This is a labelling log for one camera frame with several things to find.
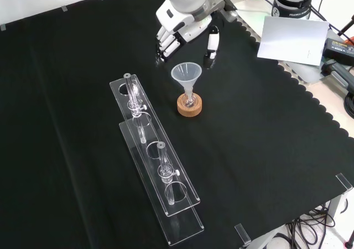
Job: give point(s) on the clear acrylic funnel stand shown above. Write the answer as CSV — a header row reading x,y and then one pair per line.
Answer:
x,y
155,160

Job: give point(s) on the glass round-bottom flask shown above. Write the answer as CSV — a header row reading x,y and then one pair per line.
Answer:
x,y
190,103

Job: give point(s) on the grey metal base plate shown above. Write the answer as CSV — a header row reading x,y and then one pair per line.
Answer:
x,y
253,20

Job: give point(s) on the grey tape piece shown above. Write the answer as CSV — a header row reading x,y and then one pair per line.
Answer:
x,y
64,8
2,27

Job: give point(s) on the clear acrylic clip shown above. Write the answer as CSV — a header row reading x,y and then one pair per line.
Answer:
x,y
242,233
344,181

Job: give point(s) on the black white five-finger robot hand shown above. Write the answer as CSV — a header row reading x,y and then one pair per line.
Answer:
x,y
177,19

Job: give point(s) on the grey black connector box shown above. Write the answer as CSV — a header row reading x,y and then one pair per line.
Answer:
x,y
338,72

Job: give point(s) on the clear plastic funnel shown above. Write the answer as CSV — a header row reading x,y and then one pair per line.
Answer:
x,y
186,74

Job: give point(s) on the black cloth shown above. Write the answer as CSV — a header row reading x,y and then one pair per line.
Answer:
x,y
249,121

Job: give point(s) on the grey table leg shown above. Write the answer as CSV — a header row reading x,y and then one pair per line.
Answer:
x,y
335,207

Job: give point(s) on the black power adapter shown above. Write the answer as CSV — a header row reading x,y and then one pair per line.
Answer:
x,y
338,48

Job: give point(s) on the black tripod leg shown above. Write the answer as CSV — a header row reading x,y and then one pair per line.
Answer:
x,y
345,27

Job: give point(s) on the pale board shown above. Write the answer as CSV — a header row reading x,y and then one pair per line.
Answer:
x,y
293,40

